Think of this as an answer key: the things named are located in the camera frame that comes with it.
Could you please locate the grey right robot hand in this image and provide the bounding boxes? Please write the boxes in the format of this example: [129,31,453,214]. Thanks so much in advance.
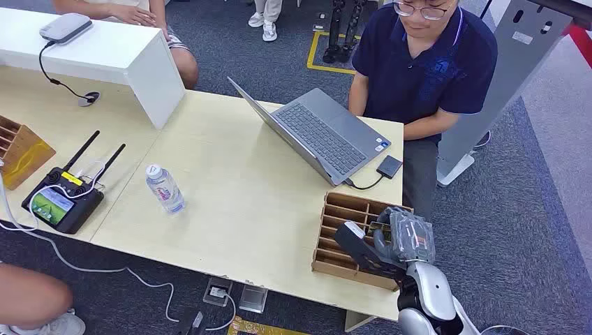
[373,206,437,274]

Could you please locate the wooden slotted card box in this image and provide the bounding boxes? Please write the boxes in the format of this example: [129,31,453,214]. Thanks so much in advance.
[311,191,415,292]

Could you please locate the person at laptop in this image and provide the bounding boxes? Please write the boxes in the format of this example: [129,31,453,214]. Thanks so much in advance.
[348,0,499,223]

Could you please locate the standing person in white shoes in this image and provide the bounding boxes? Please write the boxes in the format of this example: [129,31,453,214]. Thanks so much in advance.
[247,0,284,43]

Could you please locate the seated person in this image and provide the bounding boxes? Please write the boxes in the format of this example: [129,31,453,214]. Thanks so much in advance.
[52,0,200,91]

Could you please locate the person with white shoe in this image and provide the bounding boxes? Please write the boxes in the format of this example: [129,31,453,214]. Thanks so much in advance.
[0,262,87,335]

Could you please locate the black external drive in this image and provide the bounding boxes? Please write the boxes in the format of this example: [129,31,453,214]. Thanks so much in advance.
[376,154,404,180]

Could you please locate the grey open laptop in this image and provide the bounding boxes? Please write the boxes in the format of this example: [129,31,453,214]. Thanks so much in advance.
[226,76,392,188]

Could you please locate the metal floor plate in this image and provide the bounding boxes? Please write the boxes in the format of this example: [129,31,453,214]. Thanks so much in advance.
[238,284,269,315]

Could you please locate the yellow patterned floor tape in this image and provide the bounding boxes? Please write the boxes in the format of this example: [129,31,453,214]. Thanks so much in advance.
[225,316,310,335]

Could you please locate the grey metal stand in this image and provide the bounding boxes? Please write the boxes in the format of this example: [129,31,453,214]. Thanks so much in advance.
[436,0,575,188]

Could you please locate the floor power socket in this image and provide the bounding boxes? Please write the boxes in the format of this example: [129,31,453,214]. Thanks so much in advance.
[202,276,234,308]

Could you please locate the black robot legs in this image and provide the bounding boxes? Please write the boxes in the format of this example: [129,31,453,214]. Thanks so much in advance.
[321,0,367,65]

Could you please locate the black power adapter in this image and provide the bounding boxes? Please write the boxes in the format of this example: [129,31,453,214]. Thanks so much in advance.
[173,308,205,335]

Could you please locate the clear plastic water bottle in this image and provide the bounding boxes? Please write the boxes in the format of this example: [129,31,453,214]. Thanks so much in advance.
[145,164,186,216]

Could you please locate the red beam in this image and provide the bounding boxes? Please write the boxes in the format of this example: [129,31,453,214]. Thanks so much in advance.
[561,22,592,71]

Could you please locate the black remote controller with screen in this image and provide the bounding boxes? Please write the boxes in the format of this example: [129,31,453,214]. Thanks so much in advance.
[21,130,127,235]

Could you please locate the white desk riser shelf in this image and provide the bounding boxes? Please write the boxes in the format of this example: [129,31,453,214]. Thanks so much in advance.
[0,6,187,131]

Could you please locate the wooden slotted box with film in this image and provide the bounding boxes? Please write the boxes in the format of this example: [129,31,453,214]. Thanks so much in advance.
[0,114,57,191]

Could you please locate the grey flat device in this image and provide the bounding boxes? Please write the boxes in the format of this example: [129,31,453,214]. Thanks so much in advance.
[38,13,94,46]

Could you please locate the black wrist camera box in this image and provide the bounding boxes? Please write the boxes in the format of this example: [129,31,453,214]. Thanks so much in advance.
[334,221,404,281]

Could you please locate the black drive cable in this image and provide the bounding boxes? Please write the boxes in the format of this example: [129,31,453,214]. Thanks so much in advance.
[343,174,385,192]

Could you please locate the long white cable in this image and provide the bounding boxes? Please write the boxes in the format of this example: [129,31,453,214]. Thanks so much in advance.
[0,160,237,332]

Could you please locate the grey desk cable grommet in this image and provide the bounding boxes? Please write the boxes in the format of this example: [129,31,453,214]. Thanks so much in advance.
[77,91,101,108]

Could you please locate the black device cable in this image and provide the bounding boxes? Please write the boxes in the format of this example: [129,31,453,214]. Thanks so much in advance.
[38,40,100,103]

